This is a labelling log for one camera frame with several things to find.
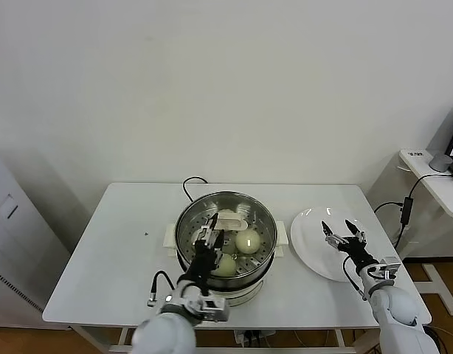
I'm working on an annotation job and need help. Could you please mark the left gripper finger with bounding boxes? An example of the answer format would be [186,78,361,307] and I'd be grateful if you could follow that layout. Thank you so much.
[213,229,228,254]
[195,212,220,245]

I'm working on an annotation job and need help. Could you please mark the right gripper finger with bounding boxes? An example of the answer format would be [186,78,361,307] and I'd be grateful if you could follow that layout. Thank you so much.
[345,219,367,244]
[320,221,348,250]

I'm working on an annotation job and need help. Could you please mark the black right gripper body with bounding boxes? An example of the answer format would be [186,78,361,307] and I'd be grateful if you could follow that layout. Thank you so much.
[340,237,379,274]

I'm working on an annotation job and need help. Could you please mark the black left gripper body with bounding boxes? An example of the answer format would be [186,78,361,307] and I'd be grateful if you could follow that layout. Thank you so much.
[181,241,222,292]

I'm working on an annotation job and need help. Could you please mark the round glass pot lid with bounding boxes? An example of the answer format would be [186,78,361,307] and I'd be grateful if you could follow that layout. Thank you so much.
[174,191,278,282]

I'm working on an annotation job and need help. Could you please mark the perforated steel steamer basket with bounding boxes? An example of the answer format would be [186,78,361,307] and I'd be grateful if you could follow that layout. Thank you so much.
[162,190,288,291]

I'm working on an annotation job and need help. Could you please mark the white round plate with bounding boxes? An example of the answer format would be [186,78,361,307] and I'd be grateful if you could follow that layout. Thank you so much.
[289,206,378,283]

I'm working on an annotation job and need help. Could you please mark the white electric cooker base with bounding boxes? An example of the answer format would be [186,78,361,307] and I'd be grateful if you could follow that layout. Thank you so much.
[166,246,285,308]

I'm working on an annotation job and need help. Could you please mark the white rectangular table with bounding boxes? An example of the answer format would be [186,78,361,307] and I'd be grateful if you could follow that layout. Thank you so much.
[41,182,432,354]

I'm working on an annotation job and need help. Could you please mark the white power strip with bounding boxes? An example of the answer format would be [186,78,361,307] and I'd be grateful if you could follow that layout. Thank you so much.
[233,329,276,347]

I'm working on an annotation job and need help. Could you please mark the white side desk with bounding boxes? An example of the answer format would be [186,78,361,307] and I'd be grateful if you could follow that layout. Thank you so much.
[364,147,453,316]

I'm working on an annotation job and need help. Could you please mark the grey round desk gadget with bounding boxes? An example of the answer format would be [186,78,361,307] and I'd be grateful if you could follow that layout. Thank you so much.
[427,153,453,173]

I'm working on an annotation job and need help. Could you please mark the white metal cabinet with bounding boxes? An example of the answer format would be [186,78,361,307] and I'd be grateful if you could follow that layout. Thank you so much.
[0,147,71,329]

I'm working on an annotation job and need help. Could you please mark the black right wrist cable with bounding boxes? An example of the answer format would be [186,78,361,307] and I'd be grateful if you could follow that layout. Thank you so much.
[342,255,370,300]

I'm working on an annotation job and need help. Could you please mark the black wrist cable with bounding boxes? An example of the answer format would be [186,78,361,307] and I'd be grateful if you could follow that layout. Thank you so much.
[147,271,176,308]
[342,255,370,300]

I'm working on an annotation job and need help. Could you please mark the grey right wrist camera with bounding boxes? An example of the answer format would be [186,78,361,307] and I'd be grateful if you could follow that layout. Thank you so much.
[377,257,401,281]

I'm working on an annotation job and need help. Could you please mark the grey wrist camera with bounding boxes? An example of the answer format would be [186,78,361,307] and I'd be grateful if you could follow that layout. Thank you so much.
[196,297,232,325]
[377,257,401,281]

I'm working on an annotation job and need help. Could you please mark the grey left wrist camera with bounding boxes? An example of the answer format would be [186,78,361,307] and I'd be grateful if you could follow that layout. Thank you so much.
[196,297,232,325]

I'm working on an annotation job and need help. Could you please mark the black cooker power cable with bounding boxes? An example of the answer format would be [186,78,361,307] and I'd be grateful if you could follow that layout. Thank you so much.
[181,176,209,203]

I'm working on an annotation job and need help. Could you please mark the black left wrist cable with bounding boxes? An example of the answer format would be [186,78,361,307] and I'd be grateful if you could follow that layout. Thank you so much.
[147,271,176,308]

